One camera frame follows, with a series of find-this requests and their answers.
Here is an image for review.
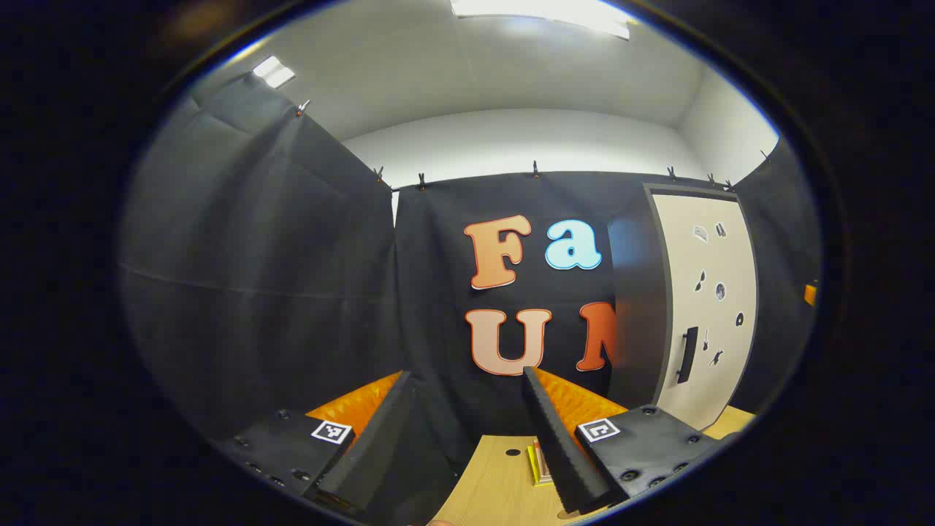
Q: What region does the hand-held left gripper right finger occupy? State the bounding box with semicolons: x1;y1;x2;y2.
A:
520;367;740;516

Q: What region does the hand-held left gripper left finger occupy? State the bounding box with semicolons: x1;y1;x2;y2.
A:
212;370;424;516

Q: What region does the white cabinet door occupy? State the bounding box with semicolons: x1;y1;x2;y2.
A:
649;190;758;432

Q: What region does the black cabinet door handle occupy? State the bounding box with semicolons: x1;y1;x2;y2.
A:
676;326;699;385

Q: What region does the black backdrop cloth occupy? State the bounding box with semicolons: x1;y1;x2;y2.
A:
119;73;823;468

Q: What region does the row of cloth clips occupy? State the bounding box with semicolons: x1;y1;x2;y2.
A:
296;99;771;192

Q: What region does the ceiling light panel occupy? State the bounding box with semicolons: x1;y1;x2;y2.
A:
450;0;631;40
251;56;297;90

